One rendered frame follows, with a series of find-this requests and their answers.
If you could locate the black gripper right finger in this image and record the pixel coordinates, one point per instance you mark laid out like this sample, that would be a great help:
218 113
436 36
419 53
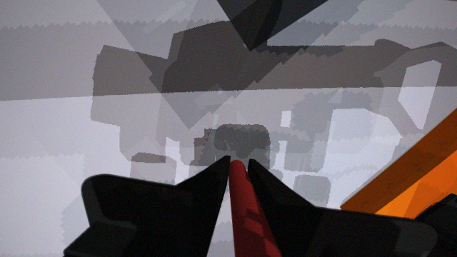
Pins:
301 229

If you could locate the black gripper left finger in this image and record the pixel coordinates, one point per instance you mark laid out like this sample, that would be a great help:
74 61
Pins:
187 211

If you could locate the dark red peg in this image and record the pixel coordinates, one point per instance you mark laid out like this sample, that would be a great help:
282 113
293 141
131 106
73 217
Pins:
252 235

